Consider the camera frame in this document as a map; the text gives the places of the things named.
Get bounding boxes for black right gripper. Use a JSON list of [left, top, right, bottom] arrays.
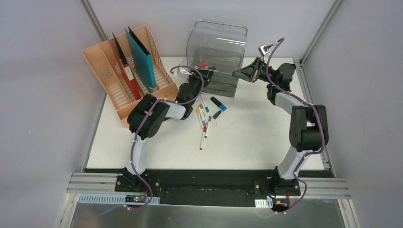
[[232, 57, 278, 86]]

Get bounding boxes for red orange small bottle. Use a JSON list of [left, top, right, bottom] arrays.
[[199, 62, 209, 68]]

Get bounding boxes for smoked clear drawer box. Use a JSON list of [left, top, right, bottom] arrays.
[[183, 19, 248, 98]]

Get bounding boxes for dark blue small bottle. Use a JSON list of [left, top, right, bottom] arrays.
[[212, 110, 222, 119]]

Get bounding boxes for teal folder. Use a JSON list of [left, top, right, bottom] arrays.
[[125, 27, 157, 93]]

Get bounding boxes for red folder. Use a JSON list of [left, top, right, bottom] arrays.
[[112, 33, 141, 100]]

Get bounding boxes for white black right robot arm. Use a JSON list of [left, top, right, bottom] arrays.
[[232, 57, 328, 196]]

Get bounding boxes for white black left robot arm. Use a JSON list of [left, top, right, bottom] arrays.
[[126, 65, 213, 192]]

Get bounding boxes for black highlighter blue cap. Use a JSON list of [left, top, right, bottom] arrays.
[[210, 96, 227, 111]]

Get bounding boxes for white marker yellow caps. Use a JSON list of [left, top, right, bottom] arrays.
[[196, 107, 205, 129]]

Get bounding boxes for white marker purple cap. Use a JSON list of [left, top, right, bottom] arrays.
[[199, 104, 208, 124]]

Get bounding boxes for white marker green cap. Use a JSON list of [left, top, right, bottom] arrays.
[[203, 116, 212, 138]]

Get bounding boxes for white marker brown cap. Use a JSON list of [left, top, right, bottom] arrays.
[[199, 126, 207, 150]]

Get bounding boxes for peach plastic file organizer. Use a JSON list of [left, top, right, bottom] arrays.
[[82, 26, 179, 127]]

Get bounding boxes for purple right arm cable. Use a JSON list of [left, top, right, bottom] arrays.
[[255, 38, 326, 218]]

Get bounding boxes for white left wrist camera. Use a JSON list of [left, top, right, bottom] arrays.
[[174, 65, 191, 78]]

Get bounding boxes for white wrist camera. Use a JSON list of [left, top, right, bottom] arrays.
[[258, 44, 273, 57], [174, 65, 191, 78]]

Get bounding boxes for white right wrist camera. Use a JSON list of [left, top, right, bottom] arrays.
[[258, 44, 273, 57]]

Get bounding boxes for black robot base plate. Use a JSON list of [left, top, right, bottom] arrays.
[[115, 168, 301, 207]]

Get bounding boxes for aluminium frame rail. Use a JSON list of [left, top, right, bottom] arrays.
[[66, 172, 161, 206]]

